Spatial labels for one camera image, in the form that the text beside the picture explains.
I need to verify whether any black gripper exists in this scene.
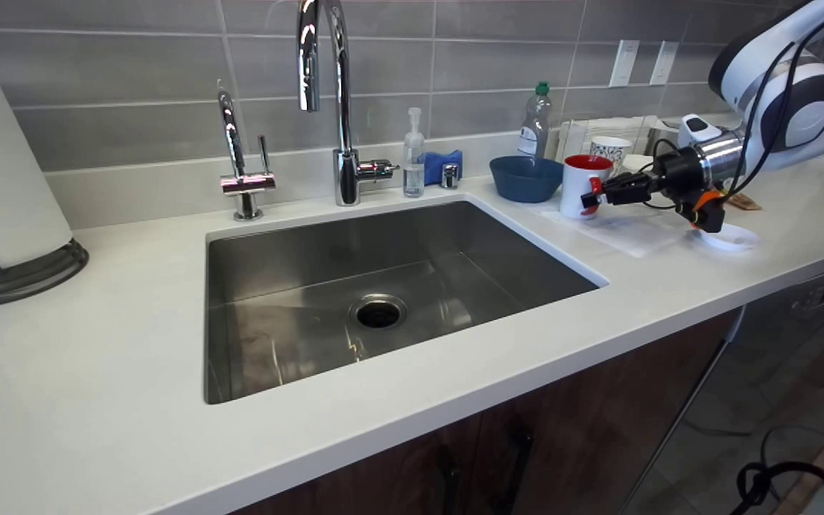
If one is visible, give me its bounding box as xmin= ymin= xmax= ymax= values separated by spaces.
xmin=581 ymin=144 xmax=721 ymax=217

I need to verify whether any white mug red handle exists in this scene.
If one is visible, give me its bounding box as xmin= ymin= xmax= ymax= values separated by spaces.
xmin=558 ymin=151 xmax=614 ymax=224

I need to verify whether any white bowl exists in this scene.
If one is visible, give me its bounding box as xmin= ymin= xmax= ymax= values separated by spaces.
xmin=618 ymin=151 xmax=660 ymax=178

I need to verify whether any blue bowl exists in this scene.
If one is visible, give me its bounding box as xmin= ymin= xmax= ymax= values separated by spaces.
xmin=487 ymin=156 xmax=567 ymax=207

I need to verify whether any white plastic container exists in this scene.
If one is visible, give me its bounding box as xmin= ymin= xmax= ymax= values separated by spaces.
xmin=552 ymin=111 xmax=680 ymax=163

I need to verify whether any clear bottle green cap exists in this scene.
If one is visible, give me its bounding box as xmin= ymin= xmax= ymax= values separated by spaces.
xmin=514 ymin=80 xmax=558 ymax=167

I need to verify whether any brown paper packet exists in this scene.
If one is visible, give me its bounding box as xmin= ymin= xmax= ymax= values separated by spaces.
xmin=724 ymin=191 xmax=763 ymax=214

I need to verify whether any blue sponge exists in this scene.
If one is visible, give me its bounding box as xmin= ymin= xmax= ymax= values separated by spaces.
xmin=421 ymin=146 xmax=467 ymax=191

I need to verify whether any clear soap dispenser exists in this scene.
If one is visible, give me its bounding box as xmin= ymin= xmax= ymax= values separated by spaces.
xmin=401 ymin=104 xmax=429 ymax=201

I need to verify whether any dark dishwasher front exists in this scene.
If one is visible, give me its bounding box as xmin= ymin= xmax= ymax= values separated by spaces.
xmin=621 ymin=256 xmax=824 ymax=515

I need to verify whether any stainless steel sink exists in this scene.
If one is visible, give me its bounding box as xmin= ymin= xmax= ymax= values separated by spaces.
xmin=202 ymin=194 xmax=610 ymax=407

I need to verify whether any brown wooden cabinet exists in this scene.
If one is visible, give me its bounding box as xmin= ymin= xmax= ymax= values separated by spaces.
xmin=236 ymin=309 xmax=744 ymax=515

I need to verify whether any tall chrome faucet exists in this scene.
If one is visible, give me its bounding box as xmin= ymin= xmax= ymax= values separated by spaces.
xmin=295 ymin=0 xmax=401 ymax=210

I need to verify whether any small chrome tap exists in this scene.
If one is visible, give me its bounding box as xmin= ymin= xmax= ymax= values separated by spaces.
xmin=213 ymin=90 xmax=281 ymax=224

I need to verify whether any black towel roll holder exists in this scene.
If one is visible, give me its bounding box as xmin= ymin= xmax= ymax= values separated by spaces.
xmin=0 ymin=198 xmax=90 ymax=312

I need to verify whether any wrist camera orange connector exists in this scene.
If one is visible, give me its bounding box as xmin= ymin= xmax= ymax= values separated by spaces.
xmin=687 ymin=186 xmax=728 ymax=236

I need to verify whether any white wall outlet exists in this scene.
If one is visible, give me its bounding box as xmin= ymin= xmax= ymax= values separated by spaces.
xmin=605 ymin=37 xmax=640 ymax=90
xmin=645 ymin=37 xmax=684 ymax=90

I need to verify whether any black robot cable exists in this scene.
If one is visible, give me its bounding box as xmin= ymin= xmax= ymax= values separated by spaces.
xmin=725 ymin=11 xmax=820 ymax=198

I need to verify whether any black floor cable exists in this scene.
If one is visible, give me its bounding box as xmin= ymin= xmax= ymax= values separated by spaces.
xmin=733 ymin=457 xmax=824 ymax=515

